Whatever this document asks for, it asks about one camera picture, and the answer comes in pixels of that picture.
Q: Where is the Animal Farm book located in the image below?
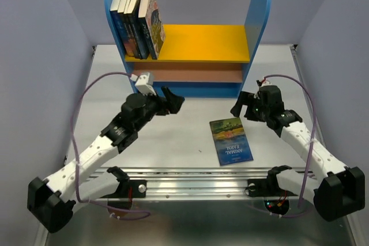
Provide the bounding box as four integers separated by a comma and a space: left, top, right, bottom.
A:
209, 118, 254, 166

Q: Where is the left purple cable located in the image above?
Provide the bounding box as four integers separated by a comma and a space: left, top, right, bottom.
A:
70, 72, 151, 221

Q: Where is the Nineteen Eighty-Four book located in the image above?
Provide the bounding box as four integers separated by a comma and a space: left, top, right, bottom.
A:
127, 0, 149, 59

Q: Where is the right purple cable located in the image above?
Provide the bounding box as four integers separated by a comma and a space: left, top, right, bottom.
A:
263, 74, 318, 218

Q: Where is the purple cable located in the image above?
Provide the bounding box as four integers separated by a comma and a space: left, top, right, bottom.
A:
70, 72, 151, 221
263, 74, 318, 218

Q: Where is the blue and yellow bookshelf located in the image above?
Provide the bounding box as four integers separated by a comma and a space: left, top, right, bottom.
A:
104, 0, 272, 98

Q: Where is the Three Days to See book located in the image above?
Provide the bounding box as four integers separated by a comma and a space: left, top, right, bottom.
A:
124, 0, 141, 59

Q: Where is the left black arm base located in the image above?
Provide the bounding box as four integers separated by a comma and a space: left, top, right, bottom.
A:
101, 179, 147, 199

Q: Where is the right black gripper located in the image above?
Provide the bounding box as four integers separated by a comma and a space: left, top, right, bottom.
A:
228, 91, 269, 122

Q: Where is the aluminium mounting rail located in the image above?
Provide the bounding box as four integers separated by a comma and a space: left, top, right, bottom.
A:
47, 166, 353, 200

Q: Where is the Jane Eyre book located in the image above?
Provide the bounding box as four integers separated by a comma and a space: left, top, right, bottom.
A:
110, 0, 133, 55

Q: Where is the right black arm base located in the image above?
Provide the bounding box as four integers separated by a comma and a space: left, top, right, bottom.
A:
244, 177, 298, 198

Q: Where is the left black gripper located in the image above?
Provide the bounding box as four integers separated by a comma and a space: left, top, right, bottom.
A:
134, 86, 185, 131

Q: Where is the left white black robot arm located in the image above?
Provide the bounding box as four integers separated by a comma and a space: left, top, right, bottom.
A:
27, 86, 185, 233

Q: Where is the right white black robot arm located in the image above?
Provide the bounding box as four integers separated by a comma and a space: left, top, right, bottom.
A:
231, 83, 366, 222

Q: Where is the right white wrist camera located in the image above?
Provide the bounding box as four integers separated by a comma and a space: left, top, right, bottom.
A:
257, 79, 272, 88

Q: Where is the Little Women book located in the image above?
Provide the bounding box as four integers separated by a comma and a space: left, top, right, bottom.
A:
138, 0, 166, 60

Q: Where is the A Tale of Two Cities book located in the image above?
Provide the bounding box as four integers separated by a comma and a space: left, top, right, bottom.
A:
118, 0, 136, 57

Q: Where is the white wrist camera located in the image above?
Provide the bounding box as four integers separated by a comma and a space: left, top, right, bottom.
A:
130, 72, 156, 95
257, 79, 272, 88

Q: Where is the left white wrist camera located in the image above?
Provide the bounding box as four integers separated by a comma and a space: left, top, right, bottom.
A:
130, 72, 156, 95

